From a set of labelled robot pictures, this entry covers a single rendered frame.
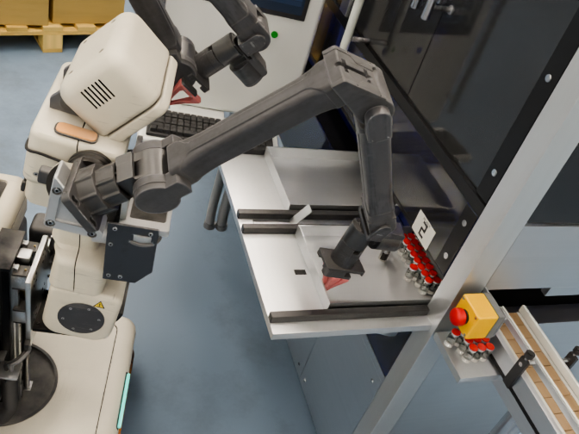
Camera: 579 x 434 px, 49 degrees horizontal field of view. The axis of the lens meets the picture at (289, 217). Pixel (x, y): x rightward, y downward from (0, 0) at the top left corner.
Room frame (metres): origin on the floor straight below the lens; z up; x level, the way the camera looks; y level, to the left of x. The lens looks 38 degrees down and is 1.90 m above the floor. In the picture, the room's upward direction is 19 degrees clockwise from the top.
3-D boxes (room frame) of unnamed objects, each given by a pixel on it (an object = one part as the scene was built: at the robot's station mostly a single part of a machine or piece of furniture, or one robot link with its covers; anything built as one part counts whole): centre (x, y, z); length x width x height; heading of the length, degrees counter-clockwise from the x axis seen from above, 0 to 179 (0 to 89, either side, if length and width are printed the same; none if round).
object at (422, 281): (1.26, -0.34, 0.90); 0.18 x 0.02 x 0.05; 27
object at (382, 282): (1.21, -0.24, 0.90); 0.34 x 0.26 x 0.04; 117
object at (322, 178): (1.51, -0.08, 0.90); 0.34 x 0.26 x 0.04; 117
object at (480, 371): (1.04, -0.50, 0.87); 0.14 x 0.13 x 0.02; 117
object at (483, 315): (1.04, -0.46, 0.99); 0.08 x 0.07 x 0.07; 117
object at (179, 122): (1.68, 0.32, 0.82); 0.40 x 0.14 x 0.02; 107
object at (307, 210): (1.26, 0.02, 0.91); 0.14 x 0.03 x 0.06; 117
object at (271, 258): (1.32, -0.10, 0.87); 0.70 x 0.48 x 0.02; 27
